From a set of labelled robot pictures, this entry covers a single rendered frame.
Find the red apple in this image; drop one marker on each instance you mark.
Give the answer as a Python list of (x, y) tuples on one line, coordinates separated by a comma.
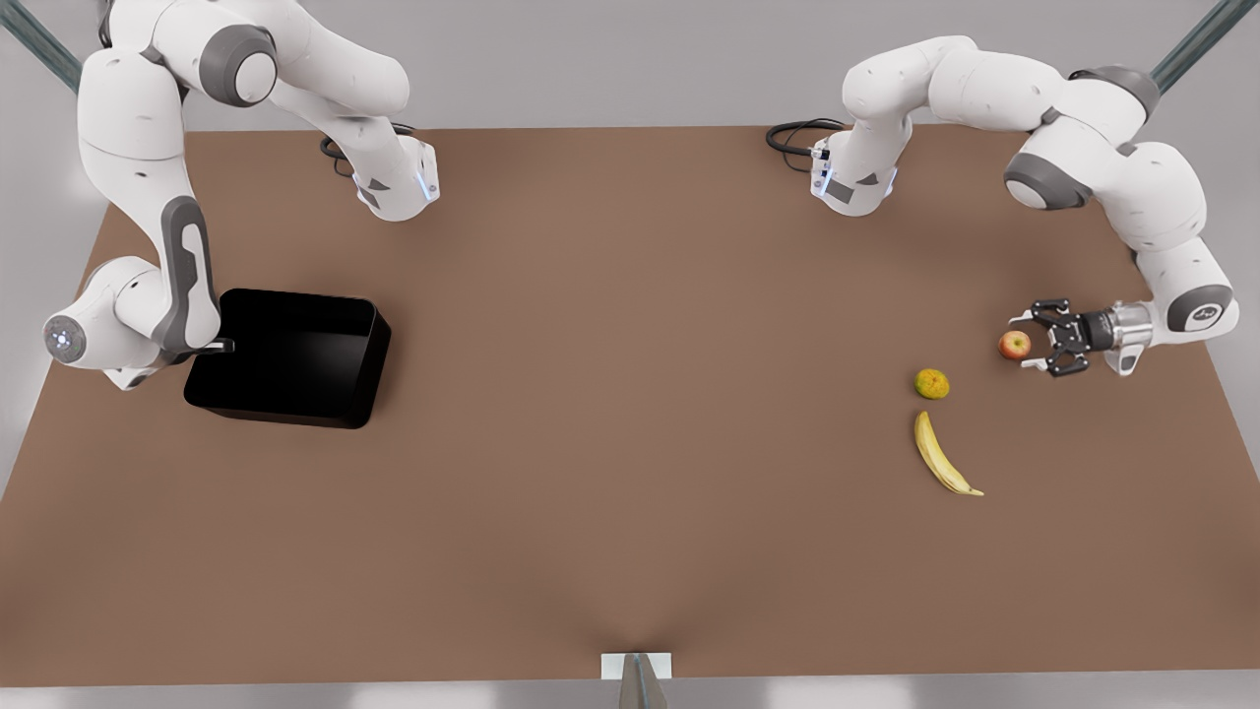
[(1015, 346)]

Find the black storage box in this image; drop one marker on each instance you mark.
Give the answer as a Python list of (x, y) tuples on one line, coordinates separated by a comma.
[(295, 364)]

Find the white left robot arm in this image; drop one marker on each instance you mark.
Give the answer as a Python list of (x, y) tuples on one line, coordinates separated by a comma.
[(1162, 197)]

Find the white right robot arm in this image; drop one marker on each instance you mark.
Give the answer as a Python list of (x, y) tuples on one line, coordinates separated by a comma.
[(133, 148)]

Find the yellow-green round fruit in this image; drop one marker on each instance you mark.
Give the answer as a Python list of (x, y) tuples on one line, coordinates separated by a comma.
[(932, 384)]

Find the yellow banana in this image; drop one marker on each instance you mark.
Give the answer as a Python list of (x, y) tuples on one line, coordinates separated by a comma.
[(937, 458)]

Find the silver frame post with foot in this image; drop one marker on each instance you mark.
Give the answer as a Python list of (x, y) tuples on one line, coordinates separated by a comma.
[(640, 675)]

